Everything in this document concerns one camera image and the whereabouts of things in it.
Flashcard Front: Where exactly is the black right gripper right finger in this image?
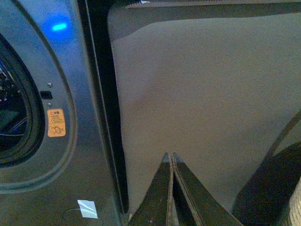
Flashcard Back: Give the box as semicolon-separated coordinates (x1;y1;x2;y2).
173;153;242;226

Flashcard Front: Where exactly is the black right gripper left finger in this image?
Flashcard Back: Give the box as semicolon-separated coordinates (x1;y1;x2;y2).
128;153;174;226

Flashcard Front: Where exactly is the grey front-load washing machine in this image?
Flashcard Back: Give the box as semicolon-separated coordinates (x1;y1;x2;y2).
0;0;127;226

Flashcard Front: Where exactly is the white paper sticker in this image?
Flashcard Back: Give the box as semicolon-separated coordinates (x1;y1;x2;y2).
77;200;98;219

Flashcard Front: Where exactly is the beige leather sofa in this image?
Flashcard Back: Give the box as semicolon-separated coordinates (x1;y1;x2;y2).
108;1;301;213

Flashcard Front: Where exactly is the orange warning sticker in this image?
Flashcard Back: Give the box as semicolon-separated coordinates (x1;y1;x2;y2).
47;109;66;137

